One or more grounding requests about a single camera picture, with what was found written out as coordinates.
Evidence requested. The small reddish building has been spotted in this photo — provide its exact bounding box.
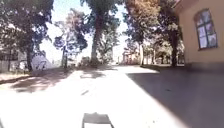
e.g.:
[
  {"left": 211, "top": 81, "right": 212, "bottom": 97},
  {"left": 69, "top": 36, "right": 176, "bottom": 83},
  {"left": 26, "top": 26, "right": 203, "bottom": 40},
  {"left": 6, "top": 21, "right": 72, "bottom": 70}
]
[{"left": 122, "top": 49, "right": 140, "bottom": 65}]

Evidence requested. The grey asphalt road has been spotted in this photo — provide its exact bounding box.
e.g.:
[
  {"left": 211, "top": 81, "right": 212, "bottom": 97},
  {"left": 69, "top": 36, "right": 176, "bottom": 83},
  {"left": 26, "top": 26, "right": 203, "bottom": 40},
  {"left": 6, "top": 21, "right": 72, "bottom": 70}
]
[{"left": 0, "top": 64, "right": 224, "bottom": 128}]

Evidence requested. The tree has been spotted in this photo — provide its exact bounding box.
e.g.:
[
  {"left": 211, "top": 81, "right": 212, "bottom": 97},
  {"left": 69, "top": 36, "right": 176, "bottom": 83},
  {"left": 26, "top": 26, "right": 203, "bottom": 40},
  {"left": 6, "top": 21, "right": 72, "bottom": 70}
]
[
  {"left": 52, "top": 8, "right": 89, "bottom": 69},
  {"left": 79, "top": 0, "right": 125, "bottom": 67},
  {"left": 0, "top": 0, "right": 55, "bottom": 73},
  {"left": 123, "top": 0, "right": 161, "bottom": 66},
  {"left": 156, "top": 0, "right": 185, "bottom": 68}
]

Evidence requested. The white building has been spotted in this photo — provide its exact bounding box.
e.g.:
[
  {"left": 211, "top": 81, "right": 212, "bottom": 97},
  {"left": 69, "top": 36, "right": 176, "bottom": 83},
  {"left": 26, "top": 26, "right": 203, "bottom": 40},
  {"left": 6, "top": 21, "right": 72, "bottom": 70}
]
[{"left": 18, "top": 50, "right": 59, "bottom": 71}]

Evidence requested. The robot's own part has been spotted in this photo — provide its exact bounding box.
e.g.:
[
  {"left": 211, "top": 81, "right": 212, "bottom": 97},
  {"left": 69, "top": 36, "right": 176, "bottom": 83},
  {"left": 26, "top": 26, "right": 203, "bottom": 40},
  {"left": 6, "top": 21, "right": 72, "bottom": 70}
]
[{"left": 81, "top": 112, "right": 115, "bottom": 128}]

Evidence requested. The yellow building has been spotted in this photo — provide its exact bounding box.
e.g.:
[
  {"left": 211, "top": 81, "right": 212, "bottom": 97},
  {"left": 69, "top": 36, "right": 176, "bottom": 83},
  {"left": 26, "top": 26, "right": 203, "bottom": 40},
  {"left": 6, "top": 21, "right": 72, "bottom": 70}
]
[{"left": 173, "top": 0, "right": 224, "bottom": 70}]

